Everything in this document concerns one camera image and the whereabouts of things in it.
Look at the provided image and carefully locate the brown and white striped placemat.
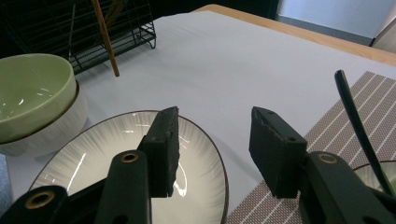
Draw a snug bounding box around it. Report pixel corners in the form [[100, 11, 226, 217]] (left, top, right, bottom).
[[225, 70, 396, 224]]

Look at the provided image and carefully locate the white plate with dark rim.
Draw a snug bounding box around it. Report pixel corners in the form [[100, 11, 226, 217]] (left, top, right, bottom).
[[353, 160, 396, 189], [29, 110, 230, 224]]

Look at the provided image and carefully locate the black spoon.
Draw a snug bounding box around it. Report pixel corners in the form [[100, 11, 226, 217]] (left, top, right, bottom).
[[334, 69, 396, 199]]

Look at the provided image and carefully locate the light grey table cover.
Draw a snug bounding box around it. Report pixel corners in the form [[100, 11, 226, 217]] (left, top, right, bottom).
[[6, 10, 396, 216]]

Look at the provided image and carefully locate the black wire basket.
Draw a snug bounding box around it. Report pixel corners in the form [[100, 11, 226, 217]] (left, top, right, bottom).
[[0, 0, 157, 76]]

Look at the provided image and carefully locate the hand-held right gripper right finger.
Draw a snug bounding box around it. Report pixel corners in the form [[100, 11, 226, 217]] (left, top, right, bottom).
[[248, 105, 309, 200]]

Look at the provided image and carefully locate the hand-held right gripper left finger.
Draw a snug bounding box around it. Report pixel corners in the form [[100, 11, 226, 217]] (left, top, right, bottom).
[[137, 105, 181, 199]]

